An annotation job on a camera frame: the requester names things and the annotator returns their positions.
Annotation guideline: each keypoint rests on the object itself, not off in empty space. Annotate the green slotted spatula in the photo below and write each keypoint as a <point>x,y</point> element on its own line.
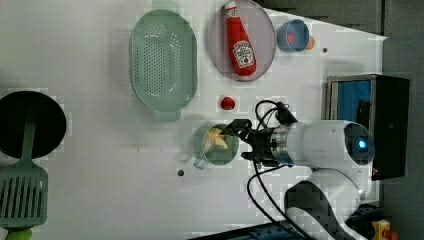
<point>24,187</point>

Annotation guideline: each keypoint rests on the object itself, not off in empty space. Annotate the small orange fruit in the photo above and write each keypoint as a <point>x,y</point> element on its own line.
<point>311,43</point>

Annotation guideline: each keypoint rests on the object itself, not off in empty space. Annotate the green translucent mug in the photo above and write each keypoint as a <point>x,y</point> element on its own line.
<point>217,156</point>

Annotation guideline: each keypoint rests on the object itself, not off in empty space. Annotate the blue bowl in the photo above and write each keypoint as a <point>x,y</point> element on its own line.
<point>301,31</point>

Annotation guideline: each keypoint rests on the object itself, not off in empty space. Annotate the yellow plush peeled banana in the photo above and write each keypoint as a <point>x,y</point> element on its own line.
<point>214,139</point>

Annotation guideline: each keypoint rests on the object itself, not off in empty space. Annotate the green round object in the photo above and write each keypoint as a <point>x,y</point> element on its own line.
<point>19,234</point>

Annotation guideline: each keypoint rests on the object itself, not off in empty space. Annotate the black toaster oven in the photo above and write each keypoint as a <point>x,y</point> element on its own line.
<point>381,104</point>

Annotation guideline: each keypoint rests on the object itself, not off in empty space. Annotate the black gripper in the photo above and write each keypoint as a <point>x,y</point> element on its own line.
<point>259,140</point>

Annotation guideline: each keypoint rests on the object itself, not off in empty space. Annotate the grey round plate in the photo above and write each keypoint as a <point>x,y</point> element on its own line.
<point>260,31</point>

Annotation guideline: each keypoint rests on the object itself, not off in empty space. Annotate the red plush ketchup bottle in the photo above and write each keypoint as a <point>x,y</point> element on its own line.
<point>240,49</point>

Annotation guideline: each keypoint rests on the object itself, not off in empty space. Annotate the green perforated colander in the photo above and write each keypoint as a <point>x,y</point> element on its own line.
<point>163,60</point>

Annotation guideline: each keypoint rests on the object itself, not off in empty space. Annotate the yellow orange toy object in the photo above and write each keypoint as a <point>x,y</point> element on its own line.
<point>383,231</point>

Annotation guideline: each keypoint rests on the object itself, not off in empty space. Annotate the blue metal frame rail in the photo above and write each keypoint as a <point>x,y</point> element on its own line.
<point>269,231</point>

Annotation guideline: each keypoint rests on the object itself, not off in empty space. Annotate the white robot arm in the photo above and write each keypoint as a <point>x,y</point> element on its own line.
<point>339,154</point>

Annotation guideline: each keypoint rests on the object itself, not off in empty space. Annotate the red plush strawberry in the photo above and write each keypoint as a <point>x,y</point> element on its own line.
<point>291,38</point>

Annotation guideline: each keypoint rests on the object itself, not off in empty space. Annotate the small red plush tomato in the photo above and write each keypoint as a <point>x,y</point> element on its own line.
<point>227,103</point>

